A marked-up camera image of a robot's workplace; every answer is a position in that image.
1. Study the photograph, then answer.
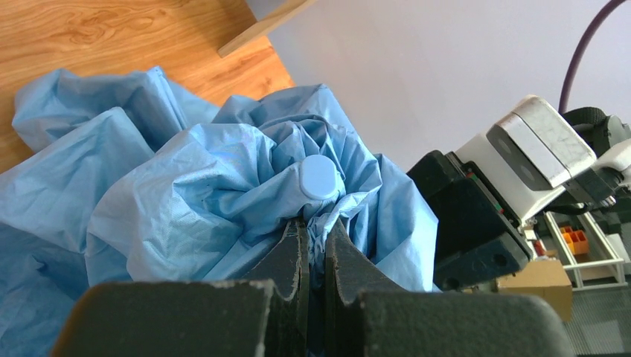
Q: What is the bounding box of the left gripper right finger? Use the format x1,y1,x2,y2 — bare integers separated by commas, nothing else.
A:
324,222,574,356

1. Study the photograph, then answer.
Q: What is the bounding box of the wooden shelf unit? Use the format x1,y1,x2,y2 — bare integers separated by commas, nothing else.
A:
217,0,316,58

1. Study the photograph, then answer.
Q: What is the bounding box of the light blue folding umbrella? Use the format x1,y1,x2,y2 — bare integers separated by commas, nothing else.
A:
1,68,438,356

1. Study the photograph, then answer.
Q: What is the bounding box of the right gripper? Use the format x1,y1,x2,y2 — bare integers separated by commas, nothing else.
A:
407,150,532,291

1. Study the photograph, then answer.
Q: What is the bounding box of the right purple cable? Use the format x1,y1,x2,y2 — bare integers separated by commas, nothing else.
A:
557,0,627,115

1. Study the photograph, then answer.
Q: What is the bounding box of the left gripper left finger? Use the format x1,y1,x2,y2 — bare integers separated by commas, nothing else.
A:
51,219,310,356

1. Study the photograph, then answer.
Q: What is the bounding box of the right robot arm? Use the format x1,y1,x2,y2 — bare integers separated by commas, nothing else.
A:
409,97,630,290

